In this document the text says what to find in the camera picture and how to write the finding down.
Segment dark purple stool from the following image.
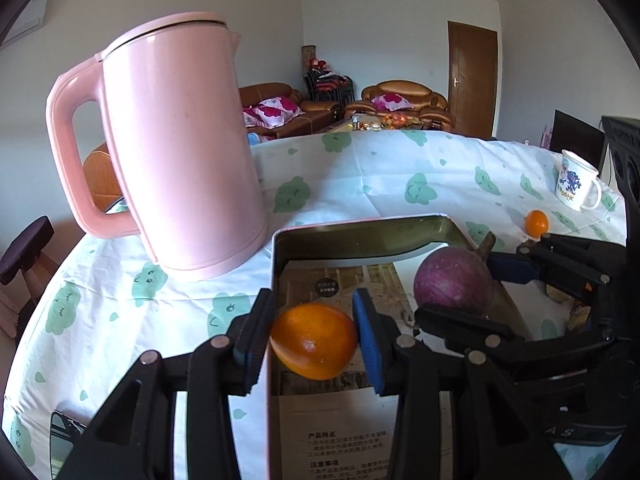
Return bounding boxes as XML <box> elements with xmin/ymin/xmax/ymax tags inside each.
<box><xmin>0</xmin><ymin>216</ymin><xmax>55</xmax><ymax>306</ymax></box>

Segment black television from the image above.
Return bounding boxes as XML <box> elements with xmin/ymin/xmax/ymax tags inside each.
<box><xmin>550</xmin><ymin>110</ymin><xmax>606</xmax><ymax>168</ymax></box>

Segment printed paper leaflet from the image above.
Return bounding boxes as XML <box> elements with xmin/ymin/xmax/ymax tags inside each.
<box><xmin>277</xmin><ymin>260</ymin><xmax>418</xmax><ymax>480</ymax></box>

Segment cut yam piece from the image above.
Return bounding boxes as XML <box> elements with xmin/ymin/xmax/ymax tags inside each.
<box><xmin>567</xmin><ymin>305</ymin><xmax>594</xmax><ymax>333</ymax></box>

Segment black smartphone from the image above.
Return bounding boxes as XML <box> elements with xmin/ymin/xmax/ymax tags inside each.
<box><xmin>50</xmin><ymin>410</ymin><xmax>88</xmax><ymax>463</ymax></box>

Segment brown wooden door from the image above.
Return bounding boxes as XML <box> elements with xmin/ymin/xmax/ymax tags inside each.
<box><xmin>446</xmin><ymin>21</ymin><xmax>500</xmax><ymax>138</ymax></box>

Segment orange wooden chair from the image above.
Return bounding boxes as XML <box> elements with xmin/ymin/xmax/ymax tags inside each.
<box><xmin>82</xmin><ymin>142</ymin><xmax>126</xmax><ymax>213</ymax></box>

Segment orange mandarin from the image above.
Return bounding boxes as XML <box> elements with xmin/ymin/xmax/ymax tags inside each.
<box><xmin>270</xmin><ymin>303</ymin><xmax>359</xmax><ymax>381</ymax></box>
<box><xmin>524</xmin><ymin>210</ymin><xmax>551</xmax><ymax>237</ymax></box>

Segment stacked dark chairs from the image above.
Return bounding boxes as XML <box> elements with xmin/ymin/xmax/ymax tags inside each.
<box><xmin>303</xmin><ymin>67</ymin><xmax>356</xmax><ymax>107</ymax></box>

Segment white air conditioner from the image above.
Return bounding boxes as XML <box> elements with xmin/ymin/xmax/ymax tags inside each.
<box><xmin>0</xmin><ymin>0</ymin><xmax>48</xmax><ymax>48</ymax></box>

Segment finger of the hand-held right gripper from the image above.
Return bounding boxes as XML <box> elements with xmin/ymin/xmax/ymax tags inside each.
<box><xmin>487</xmin><ymin>232</ymin><xmax>627</xmax><ymax>307</ymax></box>
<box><xmin>415</xmin><ymin>304</ymin><xmax>617</xmax><ymax>377</ymax></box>

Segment pink metal tin box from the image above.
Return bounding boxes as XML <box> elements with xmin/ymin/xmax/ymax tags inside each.
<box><xmin>267</xmin><ymin>214</ymin><xmax>533</xmax><ymax>480</ymax></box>

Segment brown leather armchair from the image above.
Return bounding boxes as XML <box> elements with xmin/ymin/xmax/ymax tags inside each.
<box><xmin>345</xmin><ymin>79</ymin><xmax>453</xmax><ymax>134</ymax></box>

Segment pink electric kettle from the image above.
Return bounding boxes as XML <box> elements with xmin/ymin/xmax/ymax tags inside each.
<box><xmin>46</xmin><ymin>11</ymin><xmax>271</xmax><ymax>277</ymax></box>

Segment pile of small snacks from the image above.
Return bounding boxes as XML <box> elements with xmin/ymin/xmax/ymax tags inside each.
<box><xmin>350</xmin><ymin>114</ymin><xmax>422</xmax><ymax>131</ymax></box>

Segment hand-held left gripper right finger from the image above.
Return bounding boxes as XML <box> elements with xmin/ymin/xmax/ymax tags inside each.
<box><xmin>351</xmin><ymin>287</ymin><xmax>571</xmax><ymax>480</ymax></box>

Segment wooden coffee table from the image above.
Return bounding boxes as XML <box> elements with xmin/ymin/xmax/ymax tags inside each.
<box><xmin>322</xmin><ymin>112</ymin><xmax>436</xmax><ymax>134</ymax></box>

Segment pink floral pillow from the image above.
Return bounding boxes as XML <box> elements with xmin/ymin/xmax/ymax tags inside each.
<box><xmin>257</xmin><ymin>97</ymin><xmax>306</xmax><ymax>117</ymax></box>
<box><xmin>372</xmin><ymin>92</ymin><xmax>416</xmax><ymax>113</ymax></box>
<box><xmin>243</xmin><ymin>106</ymin><xmax>292</xmax><ymax>129</ymax></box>

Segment white printed mug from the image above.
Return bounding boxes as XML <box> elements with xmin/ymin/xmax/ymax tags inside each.
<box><xmin>554</xmin><ymin>149</ymin><xmax>603</xmax><ymax>213</ymax></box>

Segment white green-cloud tablecloth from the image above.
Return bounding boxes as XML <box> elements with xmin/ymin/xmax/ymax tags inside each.
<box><xmin>2</xmin><ymin>130</ymin><xmax>628</xmax><ymax>480</ymax></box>

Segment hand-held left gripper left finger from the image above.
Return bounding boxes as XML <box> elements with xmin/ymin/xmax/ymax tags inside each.
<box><xmin>60</xmin><ymin>287</ymin><xmax>276</xmax><ymax>480</ymax></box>

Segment brown leather sofa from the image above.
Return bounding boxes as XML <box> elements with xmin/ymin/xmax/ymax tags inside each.
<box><xmin>237</xmin><ymin>82</ymin><xmax>346</xmax><ymax>141</ymax></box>

